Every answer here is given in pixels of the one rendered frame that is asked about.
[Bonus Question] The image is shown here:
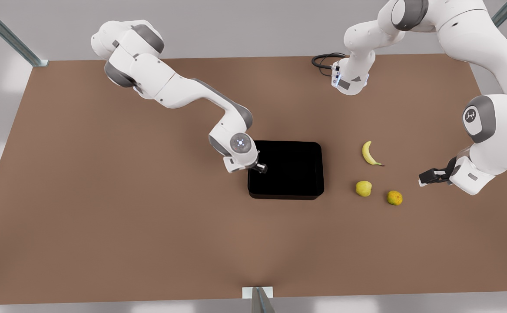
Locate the yellow banana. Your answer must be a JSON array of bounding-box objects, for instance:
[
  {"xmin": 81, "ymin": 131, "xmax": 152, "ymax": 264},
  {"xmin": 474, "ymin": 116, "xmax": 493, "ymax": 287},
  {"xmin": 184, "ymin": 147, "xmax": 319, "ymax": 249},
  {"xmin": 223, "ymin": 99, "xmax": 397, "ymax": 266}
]
[{"xmin": 362, "ymin": 141, "xmax": 385, "ymax": 167}]

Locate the black rectangular tray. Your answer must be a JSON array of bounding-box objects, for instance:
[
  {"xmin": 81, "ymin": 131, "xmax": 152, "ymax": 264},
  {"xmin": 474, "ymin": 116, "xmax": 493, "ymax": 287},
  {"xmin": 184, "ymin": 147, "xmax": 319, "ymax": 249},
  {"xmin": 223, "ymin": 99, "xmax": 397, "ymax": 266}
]
[{"xmin": 247, "ymin": 140, "xmax": 325, "ymax": 200}]

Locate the black cable loop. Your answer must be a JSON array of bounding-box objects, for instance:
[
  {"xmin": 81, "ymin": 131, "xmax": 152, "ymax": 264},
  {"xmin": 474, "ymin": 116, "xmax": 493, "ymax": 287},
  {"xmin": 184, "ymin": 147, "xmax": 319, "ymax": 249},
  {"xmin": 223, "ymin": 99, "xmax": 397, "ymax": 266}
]
[{"xmin": 311, "ymin": 53, "xmax": 348, "ymax": 77}]

